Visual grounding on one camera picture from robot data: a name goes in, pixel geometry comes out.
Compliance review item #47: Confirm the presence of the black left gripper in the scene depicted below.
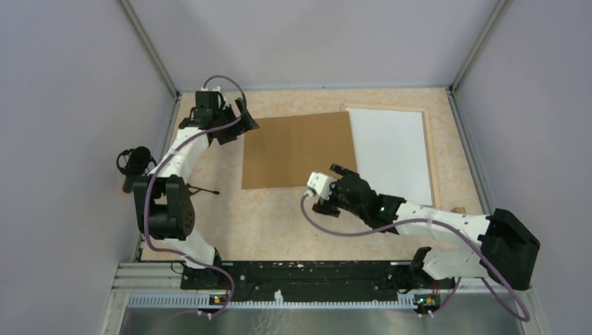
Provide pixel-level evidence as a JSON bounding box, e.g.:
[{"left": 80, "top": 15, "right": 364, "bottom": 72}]
[{"left": 213, "top": 98, "right": 258, "bottom": 144}]

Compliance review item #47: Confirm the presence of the brown cardboard backing board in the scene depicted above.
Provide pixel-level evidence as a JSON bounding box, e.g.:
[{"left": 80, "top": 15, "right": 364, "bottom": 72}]
[{"left": 242, "top": 112, "right": 357, "bottom": 190}]

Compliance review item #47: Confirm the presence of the printed photo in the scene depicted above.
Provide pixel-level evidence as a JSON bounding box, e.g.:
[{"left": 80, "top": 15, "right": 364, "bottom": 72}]
[{"left": 346, "top": 107, "right": 436, "bottom": 207}]

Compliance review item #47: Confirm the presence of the light wooden picture frame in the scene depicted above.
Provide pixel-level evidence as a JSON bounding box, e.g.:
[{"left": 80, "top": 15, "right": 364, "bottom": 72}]
[{"left": 339, "top": 103, "right": 441, "bottom": 210}]

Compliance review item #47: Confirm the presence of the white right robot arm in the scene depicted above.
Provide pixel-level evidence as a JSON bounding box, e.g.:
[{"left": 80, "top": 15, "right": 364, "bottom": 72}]
[{"left": 304, "top": 164, "right": 540, "bottom": 291}]

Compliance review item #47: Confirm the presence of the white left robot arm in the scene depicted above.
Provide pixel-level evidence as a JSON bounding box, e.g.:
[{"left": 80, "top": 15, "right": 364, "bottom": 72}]
[{"left": 133, "top": 88, "right": 259, "bottom": 289}]

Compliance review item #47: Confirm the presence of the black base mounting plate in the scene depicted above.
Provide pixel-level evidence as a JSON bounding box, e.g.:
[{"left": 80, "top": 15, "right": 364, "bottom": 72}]
[{"left": 180, "top": 260, "right": 454, "bottom": 302}]

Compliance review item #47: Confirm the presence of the black microphone on stand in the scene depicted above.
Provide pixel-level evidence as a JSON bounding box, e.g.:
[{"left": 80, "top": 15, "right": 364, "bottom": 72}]
[{"left": 116, "top": 147, "right": 220, "bottom": 200}]

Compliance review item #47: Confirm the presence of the small wooden block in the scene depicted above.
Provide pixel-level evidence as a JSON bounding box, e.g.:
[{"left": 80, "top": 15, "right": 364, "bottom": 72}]
[{"left": 451, "top": 207, "right": 467, "bottom": 215}]

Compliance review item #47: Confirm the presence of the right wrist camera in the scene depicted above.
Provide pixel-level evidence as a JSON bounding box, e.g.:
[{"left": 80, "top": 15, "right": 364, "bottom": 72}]
[{"left": 306, "top": 172, "right": 337, "bottom": 200}]

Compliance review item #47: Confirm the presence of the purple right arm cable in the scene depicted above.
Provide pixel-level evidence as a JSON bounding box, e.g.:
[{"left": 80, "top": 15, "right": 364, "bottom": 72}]
[{"left": 300, "top": 194, "right": 531, "bottom": 323}]

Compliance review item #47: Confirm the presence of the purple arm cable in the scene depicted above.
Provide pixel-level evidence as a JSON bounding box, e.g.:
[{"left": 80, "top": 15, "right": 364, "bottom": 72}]
[
  {"left": 143, "top": 75, "right": 249, "bottom": 320},
  {"left": 300, "top": 194, "right": 531, "bottom": 323}
]

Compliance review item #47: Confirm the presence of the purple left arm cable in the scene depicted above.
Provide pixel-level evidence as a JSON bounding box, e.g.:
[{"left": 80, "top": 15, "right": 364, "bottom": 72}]
[{"left": 143, "top": 75, "right": 249, "bottom": 320}]

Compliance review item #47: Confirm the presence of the aluminium front rail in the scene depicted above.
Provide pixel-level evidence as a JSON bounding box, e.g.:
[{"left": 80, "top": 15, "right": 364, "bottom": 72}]
[{"left": 101, "top": 261, "right": 528, "bottom": 334}]

